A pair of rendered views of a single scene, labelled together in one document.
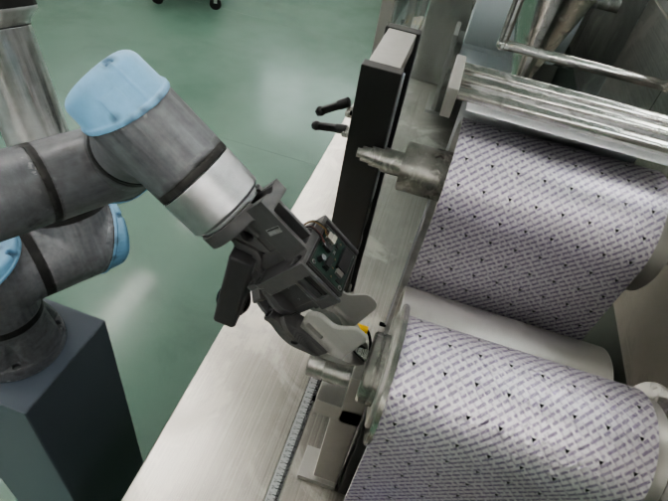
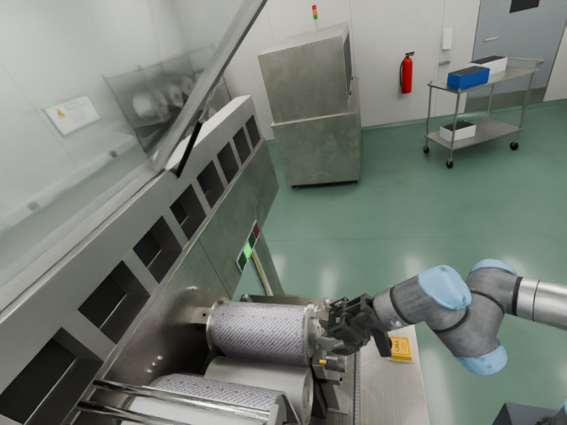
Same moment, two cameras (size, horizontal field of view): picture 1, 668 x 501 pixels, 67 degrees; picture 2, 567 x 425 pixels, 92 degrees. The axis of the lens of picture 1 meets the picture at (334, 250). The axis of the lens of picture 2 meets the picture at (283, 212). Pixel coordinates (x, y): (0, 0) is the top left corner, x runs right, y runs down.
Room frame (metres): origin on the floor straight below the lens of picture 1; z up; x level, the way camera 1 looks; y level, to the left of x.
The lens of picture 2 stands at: (0.68, 0.04, 1.90)
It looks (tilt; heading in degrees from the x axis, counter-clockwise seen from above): 35 degrees down; 194
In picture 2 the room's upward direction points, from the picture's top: 16 degrees counter-clockwise
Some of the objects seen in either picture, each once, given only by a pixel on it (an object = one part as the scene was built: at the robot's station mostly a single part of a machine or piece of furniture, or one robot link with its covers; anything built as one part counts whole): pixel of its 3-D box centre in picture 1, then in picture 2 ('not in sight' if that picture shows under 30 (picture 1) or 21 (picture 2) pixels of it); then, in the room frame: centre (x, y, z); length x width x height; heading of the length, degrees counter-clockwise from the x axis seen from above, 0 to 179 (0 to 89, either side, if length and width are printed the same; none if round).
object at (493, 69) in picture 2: not in sight; (476, 110); (-2.78, 1.75, 0.51); 0.91 x 0.58 x 1.02; 104
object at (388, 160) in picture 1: (379, 158); not in sight; (0.56, -0.03, 1.34); 0.06 x 0.03 x 0.03; 82
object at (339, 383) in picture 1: (332, 421); (332, 383); (0.34, -0.05, 1.05); 0.06 x 0.05 x 0.31; 82
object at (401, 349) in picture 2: not in sight; (399, 347); (0.17, 0.17, 0.91); 0.07 x 0.07 x 0.02; 82
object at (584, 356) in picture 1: (487, 360); (258, 388); (0.40, -0.22, 1.18); 0.26 x 0.12 x 0.12; 82
